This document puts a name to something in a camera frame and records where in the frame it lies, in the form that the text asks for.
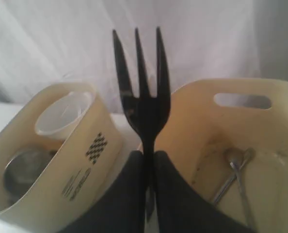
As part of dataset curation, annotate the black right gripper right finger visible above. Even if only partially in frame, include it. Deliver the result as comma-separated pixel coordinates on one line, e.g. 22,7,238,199
155,151,254,233

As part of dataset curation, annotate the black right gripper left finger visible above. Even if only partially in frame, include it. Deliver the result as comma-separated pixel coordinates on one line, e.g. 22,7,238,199
61,150,145,233

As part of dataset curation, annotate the stainless steel spoon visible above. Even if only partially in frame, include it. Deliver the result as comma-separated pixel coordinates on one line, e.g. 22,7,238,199
212,148,256,231

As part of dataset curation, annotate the stainless steel fork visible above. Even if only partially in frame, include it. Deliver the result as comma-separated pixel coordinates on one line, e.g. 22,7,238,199
112,27,171,220

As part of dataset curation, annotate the stainless steel mug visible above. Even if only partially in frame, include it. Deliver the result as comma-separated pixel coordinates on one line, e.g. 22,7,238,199
3,147,57,199

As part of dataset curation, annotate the white ceramic bowl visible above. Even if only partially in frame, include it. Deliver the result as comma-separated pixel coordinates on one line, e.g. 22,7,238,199
34,91,95,141

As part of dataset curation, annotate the cream bin with black circle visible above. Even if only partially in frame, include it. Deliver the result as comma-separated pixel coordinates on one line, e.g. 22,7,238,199
0,83,123,219

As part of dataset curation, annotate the cream bin with black triangle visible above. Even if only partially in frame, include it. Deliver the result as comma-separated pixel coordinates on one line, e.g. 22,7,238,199
155,78,288,233

